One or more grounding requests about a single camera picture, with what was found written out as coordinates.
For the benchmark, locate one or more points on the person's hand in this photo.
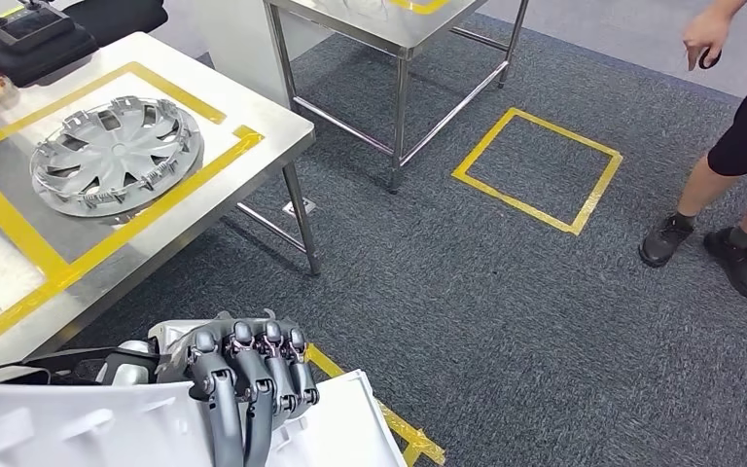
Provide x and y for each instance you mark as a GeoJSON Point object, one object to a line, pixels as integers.
{"type": "Point", "coordinates": [705, 29]}

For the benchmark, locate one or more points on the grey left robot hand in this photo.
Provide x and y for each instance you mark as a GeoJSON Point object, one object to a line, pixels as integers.
{"type": "Point", "coordinates": [244, 367]}

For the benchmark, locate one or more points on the small black object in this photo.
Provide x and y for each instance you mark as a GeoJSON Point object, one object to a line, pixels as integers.
{"type": "Point", "coordinates": [712, 59]}

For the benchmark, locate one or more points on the long white plastic part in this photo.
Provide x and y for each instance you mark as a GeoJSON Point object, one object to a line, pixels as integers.
{"type": "Point", "coordinates": [90, 432]}

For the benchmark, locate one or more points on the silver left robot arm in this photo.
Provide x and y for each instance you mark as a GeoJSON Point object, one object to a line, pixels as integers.
{"type": "Point", "coordinates": [128, 375]}

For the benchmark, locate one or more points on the stainless steel workbench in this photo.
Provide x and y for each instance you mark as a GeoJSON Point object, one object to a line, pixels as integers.
{"type": "Point", "coordinates": [251, 129]}

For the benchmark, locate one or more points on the yellow tape on workbench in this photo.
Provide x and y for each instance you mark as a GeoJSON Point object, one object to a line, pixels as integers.
{"type": "Point", "coordinates": [19, 232]}

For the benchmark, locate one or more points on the metal floor socket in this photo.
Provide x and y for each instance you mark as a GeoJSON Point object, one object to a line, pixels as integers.
{"type": "Point", "coordinates": [299, 206]}

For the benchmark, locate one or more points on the yellow floor tape square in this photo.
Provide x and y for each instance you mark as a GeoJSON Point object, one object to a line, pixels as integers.
{"type": "Point", "coordinates": [412, 438]}
{"type": "Point", "coordinates": [515, 203]}

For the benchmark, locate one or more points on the grey wheel hubcap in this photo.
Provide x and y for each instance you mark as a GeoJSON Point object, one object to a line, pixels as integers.
{"type": "Point", "coordinates": [116, 154]}

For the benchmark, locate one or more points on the white table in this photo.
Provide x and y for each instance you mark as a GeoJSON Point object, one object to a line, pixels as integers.
{"type": "Point", "coordinates": [238, 45]}

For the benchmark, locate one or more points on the stainless steel table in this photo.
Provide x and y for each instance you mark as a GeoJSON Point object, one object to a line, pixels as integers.
{"type": "Point", "coordinates": [360, 19]}

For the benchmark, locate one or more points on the black office chair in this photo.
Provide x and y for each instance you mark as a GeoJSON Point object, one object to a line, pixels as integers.
{"type": "Point", "coordinates": [45, 61]}

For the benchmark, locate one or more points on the black remote controller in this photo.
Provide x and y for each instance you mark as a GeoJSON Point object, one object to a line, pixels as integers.
{"type": "Point", "coordinates": [25, 26]}

